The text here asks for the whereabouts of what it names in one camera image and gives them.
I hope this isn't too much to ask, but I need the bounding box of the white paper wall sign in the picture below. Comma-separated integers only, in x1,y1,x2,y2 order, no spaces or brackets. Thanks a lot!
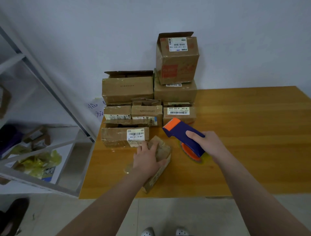
86,98,107,120

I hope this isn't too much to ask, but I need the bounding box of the stack of cardboard boxes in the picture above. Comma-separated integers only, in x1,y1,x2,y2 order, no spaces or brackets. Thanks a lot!
101,31,200,128

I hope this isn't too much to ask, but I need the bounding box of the large worn shelf carton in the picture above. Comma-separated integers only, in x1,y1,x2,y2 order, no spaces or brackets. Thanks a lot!
0,85,11,120

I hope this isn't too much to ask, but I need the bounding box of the small open carton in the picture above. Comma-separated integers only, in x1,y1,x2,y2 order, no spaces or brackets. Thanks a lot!
22,126,51,151

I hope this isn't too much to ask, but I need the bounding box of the person's right hand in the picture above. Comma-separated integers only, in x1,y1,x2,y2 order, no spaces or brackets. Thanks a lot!
186,130,228,161

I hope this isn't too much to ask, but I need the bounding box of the person's left hand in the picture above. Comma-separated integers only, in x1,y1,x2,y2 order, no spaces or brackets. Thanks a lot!
132,141,167,178

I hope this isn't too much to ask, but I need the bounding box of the small brown cardboard box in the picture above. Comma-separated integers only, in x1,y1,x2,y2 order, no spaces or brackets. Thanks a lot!
125,135,173,194

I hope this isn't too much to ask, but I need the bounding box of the person's right forearm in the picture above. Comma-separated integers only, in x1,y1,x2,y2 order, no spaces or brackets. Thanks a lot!
209,148,311,236

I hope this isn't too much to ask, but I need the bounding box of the wooden table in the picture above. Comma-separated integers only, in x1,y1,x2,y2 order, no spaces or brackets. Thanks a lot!
79,86,311,200

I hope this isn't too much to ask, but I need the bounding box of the blue orange tape dispenser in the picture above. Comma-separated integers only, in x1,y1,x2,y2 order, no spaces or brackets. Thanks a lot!
162,117,212,163

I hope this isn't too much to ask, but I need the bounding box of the box barcode label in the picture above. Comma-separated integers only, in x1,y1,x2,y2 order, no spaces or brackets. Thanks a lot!
100,125,150,148

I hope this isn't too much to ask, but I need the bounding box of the dark blue bag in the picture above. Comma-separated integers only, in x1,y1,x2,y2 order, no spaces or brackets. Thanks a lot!
0,124,22,159

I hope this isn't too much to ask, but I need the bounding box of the yellow plastic bag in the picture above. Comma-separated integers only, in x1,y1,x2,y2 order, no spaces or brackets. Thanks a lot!
15,148,63,177

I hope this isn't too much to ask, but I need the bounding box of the grey metal shelf rack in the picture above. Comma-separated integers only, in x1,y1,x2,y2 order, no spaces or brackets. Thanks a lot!
0,24,96,197

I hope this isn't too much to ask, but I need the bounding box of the person's left forearm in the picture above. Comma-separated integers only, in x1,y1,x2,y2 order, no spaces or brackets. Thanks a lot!
56,168,151,236

